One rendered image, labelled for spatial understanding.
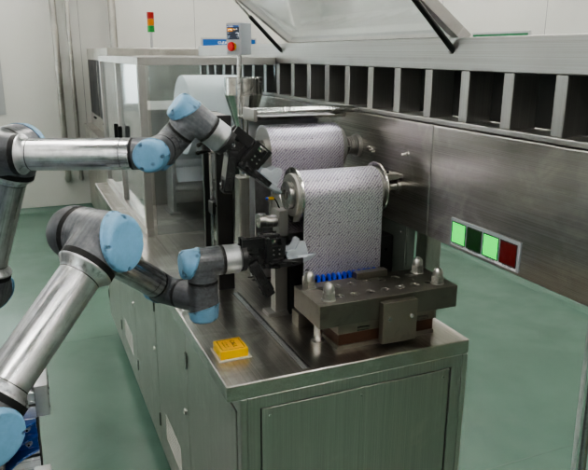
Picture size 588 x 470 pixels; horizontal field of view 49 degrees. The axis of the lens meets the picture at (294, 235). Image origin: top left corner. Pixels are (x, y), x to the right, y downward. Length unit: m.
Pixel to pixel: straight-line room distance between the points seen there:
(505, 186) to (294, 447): 0.78
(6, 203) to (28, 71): 5.30
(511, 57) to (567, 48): 0.16
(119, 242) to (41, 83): 5.82
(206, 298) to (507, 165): 0.78
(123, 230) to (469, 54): 0.89
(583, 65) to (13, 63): 6.20
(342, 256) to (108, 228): 0.72
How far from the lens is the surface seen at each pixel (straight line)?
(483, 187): 1.57
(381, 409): 1.70
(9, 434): 1.25
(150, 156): 1.49
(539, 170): 1.44
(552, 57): 1.42
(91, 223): 1.33
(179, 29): 7.26
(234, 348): 1.60
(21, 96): 7.07
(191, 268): 1.59
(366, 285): 1.70
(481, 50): 1.59
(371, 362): 1.61
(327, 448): 1.68
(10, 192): 1.80
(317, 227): 1.71
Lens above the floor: 1.62
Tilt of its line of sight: 16 degrees down
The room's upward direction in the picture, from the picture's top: straight up
